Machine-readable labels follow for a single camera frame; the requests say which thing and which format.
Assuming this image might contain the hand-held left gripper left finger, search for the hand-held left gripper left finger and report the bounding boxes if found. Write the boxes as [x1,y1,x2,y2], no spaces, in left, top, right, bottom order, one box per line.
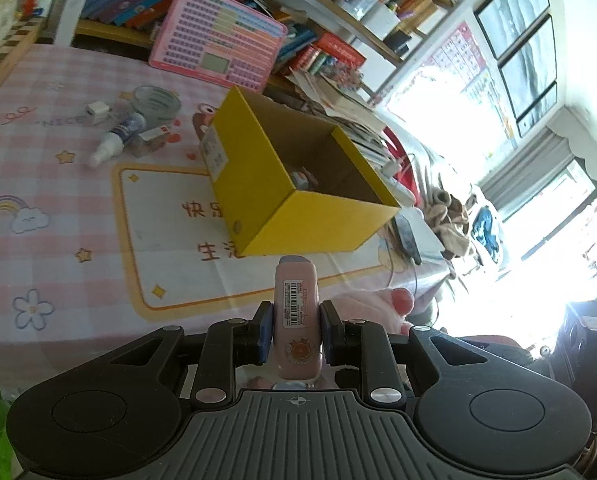
[98,301,274,411]

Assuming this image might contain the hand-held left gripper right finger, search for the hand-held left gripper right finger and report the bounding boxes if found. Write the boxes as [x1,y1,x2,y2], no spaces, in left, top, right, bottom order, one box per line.
[319,301,499,411]

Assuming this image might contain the pink bottle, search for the pink bottle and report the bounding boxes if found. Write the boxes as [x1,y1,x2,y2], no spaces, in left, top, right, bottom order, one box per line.
[271,255,324,381]

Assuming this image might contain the pink plush paw toy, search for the pink plush paw toy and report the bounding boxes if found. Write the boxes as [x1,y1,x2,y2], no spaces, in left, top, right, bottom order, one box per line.
[329,287,417,336]

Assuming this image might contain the yellow cardboard box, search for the yellow cardboard box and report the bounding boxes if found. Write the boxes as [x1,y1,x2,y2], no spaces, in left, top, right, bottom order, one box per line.
[210,85,402,257]

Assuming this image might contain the grey toy truck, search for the grey toy truck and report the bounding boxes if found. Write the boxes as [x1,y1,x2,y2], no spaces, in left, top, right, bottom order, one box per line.
[291,167,317,191]

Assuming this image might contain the small brown box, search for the small brown box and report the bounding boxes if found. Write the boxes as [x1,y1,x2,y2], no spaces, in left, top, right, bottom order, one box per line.
[133,127,172,157]

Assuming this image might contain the clear tape roll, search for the clear tape roll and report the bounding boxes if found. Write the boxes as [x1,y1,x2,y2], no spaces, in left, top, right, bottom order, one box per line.
[131,86,182,128]

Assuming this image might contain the small white charger plug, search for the small white charger plug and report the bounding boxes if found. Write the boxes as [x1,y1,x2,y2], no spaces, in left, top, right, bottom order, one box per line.
[84,102,110,125]

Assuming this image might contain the dark phone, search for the dark phone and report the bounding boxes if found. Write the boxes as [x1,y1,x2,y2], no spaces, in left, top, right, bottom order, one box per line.
[393,217,422,266]

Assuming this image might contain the blue print cloth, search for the blue print cloth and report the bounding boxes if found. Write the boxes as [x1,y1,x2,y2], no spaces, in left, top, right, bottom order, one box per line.
[471,207,510,267]

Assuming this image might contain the brown cloth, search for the brown cloth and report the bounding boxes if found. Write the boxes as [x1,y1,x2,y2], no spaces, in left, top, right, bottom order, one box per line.
[423,185,473,259]

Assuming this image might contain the red chair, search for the red chair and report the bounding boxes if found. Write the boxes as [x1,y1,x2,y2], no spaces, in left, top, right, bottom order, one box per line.
[383,125,420,201]

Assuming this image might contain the stack of papers and books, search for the stack of papers and books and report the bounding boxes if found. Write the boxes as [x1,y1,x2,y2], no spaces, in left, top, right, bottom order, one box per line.
[283,67,394,171]

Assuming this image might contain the dark framed picture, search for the dark framed picture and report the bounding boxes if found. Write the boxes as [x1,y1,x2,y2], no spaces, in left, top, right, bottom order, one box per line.
[497,14,555,113]
[475,0,551,60]
[515,80,559,137]

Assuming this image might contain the pink checked tablecloth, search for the pink checked tablecloth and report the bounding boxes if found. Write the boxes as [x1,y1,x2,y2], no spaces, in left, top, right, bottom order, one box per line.
[0,42,459,386]

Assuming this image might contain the red book box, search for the red book box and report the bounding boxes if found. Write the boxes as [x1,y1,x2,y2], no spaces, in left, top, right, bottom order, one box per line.
[309,32,367,75]

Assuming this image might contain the row of blue books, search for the row of blue books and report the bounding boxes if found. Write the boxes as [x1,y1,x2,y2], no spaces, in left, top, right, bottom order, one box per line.
[273,22,319,73]

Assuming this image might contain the pink learning tablet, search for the pink learning tablet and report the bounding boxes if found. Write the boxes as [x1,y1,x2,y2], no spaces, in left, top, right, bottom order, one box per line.
[148,0,288,92]

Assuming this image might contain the wooden chessboard box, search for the wooden chessboard box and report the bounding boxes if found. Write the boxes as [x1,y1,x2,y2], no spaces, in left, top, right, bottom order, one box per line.
[0,17,42,95]

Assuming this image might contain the wall poster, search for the wall poster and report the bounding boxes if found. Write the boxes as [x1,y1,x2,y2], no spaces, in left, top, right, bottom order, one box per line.
[419,22,512,151]

